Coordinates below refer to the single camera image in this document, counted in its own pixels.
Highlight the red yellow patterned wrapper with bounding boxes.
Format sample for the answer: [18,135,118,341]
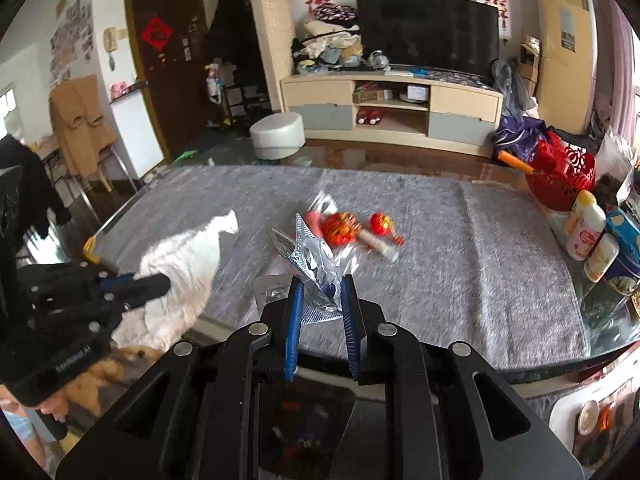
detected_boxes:
[320,212,361,247]

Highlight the silver foil wrapper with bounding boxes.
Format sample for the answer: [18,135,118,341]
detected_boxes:
[270,212,361,311]

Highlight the clear blister pack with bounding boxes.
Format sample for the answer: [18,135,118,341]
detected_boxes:
[252,275,331,326]

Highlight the small red ornament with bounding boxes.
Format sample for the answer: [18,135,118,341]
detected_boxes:
[369,213,405,246]

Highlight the blue tin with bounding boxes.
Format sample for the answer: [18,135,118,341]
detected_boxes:
[605,207,640,296]

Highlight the pile of clothes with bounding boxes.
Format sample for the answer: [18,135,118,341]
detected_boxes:
[291,4,362,76]

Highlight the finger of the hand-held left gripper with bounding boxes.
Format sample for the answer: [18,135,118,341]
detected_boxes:
[97,273,172,312]

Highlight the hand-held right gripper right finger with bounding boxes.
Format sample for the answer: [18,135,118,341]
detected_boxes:
[340,274,586,480]

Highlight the black television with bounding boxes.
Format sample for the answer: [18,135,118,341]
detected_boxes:
[356,0,501,81]

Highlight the grey jacket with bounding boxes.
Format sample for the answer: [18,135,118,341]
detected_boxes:
[491,59,536,118]

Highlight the person's left hand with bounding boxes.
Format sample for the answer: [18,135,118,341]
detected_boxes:
[30,387,68,423]

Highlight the white bottle pink label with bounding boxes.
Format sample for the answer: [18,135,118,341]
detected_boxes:
[565,190,607,262]

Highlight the white board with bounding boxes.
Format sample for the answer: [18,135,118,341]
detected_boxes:
[110,91,166,178]

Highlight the beige television cabinet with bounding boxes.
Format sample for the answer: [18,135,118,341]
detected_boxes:
[280,71,503,158]

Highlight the furry brown grey plush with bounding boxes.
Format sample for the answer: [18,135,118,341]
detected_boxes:
[65,345,166,416]

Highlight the pink curtain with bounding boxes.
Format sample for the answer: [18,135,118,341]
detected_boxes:
[585,0,636,136]

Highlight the red diamond door decoration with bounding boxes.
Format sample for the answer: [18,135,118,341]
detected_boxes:
[140,16,175,52]

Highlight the beige standing air conditioner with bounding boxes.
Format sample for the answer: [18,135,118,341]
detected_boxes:
[535,0,598,136]

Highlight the beige coat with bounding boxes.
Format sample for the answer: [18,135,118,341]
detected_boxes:
[49,75,118,178]

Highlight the red basket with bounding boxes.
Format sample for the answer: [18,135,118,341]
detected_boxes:
[525,132,597,212]

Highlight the small white bottle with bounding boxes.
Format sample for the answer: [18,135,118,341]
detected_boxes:
[584,232,621,283]

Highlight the dark coats on rack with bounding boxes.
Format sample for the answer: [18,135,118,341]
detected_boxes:
[207,0,266,96]

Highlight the large white paper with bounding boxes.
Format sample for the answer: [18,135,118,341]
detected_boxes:
[111,210,240,353]

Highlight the dark brown door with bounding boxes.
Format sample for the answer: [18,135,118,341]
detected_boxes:
[124,0,211,161]

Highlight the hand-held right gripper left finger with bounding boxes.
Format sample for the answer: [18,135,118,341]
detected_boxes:
[55,275,306,480]

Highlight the cardboard box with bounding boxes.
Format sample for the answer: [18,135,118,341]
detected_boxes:
[517,35,541,96]

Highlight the orange stick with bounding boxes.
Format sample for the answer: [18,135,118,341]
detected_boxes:
[496,151,535,175]

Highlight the grey table mat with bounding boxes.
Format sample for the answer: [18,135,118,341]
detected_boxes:
[92,164,591,358]

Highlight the white round stool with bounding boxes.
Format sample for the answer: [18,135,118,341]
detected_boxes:
[249,113,305,160]

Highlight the person's leg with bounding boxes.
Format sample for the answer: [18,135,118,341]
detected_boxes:
[0,385,51,476]

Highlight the purple cloth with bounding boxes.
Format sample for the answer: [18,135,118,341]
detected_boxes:
[492,116,551,161]

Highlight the clear plastic wrapper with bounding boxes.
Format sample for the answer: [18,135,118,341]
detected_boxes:
[305,192,341,233]

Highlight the wall photo collage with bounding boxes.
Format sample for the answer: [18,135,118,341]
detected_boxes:
[47,0,96,86]

